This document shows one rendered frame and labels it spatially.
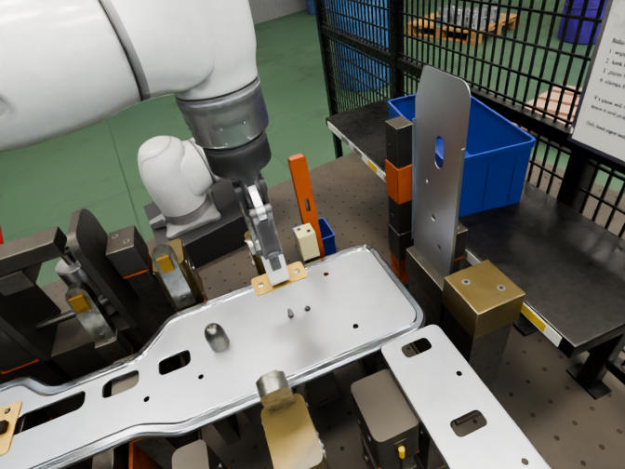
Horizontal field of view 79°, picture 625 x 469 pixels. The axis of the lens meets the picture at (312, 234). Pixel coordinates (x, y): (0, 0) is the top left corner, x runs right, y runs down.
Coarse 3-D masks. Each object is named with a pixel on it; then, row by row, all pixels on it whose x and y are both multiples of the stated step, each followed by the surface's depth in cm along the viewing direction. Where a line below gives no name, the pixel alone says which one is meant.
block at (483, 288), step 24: (480, 264) 59; (456, 288) 56; (480, 288) 55; (504, 288) 54; (456, 312) 58; (480, 312) 52; (504, 312) 54; (456, 336) 62; (480, 336) 56; (504, 336) 60; (480, 360) 62
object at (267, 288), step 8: (296, 264) 60; (288, 272) 59; (304, 272) 59; (256, 280) 59; (264, 280) 59; (288, 280) 58; (296, 280) 58; (256, 288) 58; (264, 288) 58; (272, 288) 57
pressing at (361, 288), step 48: (240, 288) 71; (288, 288) 69; (336, 288) 68; (384, 288) 66; (192, 336) 65; (240, 336) 63; (288, 336) 62; (336, 336) 60; (384, 336) 59; (0, 384) 63; (96, 384) 61; (144, 384) 59; (192, 384) 58; (240, 384) 57; (48, 432) 56; (96, 432) 55; (144, 432) 54; (192, 432) 53
